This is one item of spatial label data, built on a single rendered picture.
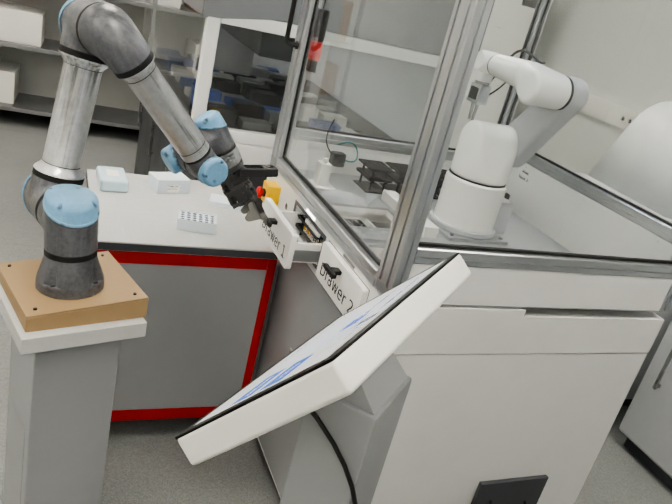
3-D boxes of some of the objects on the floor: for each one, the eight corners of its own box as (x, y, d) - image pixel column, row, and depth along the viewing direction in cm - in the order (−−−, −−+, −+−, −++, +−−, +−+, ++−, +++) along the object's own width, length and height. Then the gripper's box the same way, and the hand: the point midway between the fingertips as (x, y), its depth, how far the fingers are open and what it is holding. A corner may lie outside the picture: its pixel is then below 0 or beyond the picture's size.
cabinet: (301, 590, 189) (371, 357, 159) (225, 377, 274) (261, 198, 244) (557, 548, 229) (651, 354, 199) (421, 373, 314) (472, 219, 284)
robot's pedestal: (3, 596, 167) (17, 343, 138) (-23, 512, 188) (-15, 276, 159) (119, 554, 186) (153, 324, 157) (84, 482, 206) (109, 267, 178)
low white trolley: (73, 446, 219) (94, 240, 190) (70, 343, 270) (86, 168, 242) (242, 436, 243) (283, 251, 214) (210, 343, 295) (239, 184, 266)
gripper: (210, 165, 188) (240, 224, 200) (217, 178, 179) (249, 239, 191) (237, 151, 189) (265, 211, 201) (246, 164, 180) (275, 226, 192)
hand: (264, 217), depth 195 cm, fingers closed on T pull, 3 cm apart
